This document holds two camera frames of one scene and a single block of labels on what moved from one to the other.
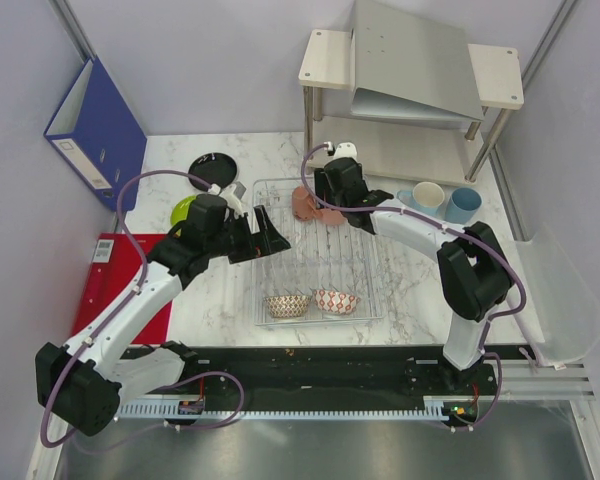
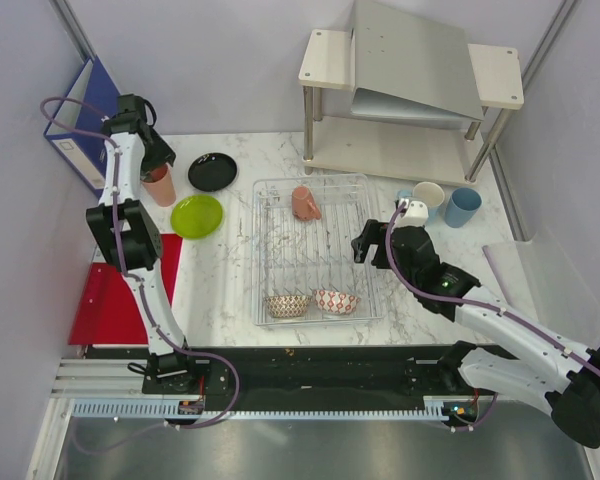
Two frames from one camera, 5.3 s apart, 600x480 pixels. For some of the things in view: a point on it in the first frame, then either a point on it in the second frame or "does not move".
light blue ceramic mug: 426,197 does not move
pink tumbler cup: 331,216 to 162,186
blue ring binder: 98,140 does not move
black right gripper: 321,184 to 374,233
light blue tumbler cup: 462,205 does not move
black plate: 216,168 does not move
